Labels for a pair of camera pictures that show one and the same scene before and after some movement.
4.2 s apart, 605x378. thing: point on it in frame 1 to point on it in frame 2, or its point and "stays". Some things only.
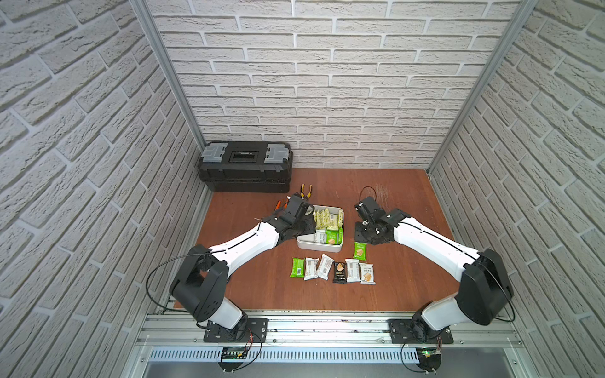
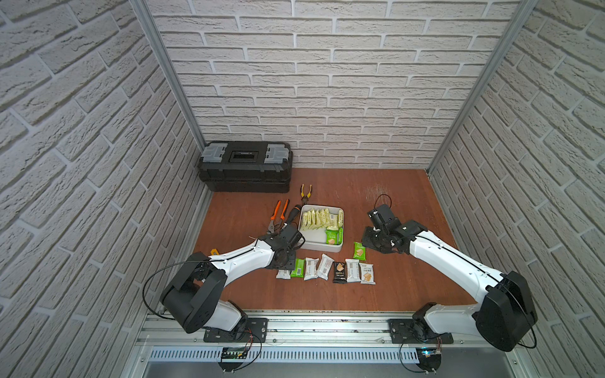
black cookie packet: (339, 272) stays
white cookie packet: (320, 236) to (283, 274)
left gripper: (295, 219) to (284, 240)
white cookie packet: (311, 268) stays
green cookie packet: (298, 267) stays
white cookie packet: (325, 267) stays
